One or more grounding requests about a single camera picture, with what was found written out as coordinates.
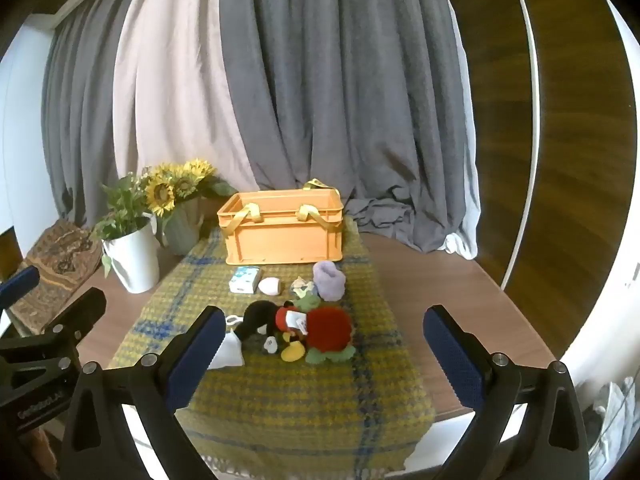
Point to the white vase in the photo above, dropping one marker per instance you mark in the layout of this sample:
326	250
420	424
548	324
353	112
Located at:
135	260

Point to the pink cloth pad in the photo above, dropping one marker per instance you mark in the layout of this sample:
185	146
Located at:
231	350

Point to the black mouse plush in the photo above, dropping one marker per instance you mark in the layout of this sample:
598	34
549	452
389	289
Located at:
260	320

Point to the grey-green flower pot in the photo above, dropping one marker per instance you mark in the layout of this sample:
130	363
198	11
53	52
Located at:
182	230

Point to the grey curtain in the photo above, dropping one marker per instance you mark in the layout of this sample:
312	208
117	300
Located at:
80	110
360	110

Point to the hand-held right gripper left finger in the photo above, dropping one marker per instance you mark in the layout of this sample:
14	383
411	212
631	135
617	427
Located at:
196	355

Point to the yellow blue plaid blanket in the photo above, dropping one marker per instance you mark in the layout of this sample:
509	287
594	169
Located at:
300	410

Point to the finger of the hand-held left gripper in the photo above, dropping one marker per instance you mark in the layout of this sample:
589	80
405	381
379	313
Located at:
80	312
20	282

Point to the pale pink curtain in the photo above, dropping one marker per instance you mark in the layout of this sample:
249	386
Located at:
170	85

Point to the purple fuzzy sock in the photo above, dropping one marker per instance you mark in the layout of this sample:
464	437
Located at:
330	282

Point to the green leafy plant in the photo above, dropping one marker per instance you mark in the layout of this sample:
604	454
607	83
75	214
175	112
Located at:
122	205

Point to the white sheer curtain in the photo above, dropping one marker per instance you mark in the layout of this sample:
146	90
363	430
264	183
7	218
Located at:
467	240

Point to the white crumpled bag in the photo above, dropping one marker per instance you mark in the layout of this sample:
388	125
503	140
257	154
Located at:
612	420

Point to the red shell turtle plush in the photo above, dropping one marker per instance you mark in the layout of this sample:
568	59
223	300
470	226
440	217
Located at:
330	327

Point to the white blue tissue pack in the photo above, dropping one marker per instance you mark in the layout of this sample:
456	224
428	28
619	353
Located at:
245	281

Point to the brown patterned cushion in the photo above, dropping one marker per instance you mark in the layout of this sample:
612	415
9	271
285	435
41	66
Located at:
55	270

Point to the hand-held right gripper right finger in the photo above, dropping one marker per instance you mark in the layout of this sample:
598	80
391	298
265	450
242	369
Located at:
452	355

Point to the sunflower bouquet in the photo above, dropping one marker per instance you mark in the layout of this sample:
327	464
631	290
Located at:
167	185

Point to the white oval soft object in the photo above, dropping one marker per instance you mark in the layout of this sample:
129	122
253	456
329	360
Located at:
270	287

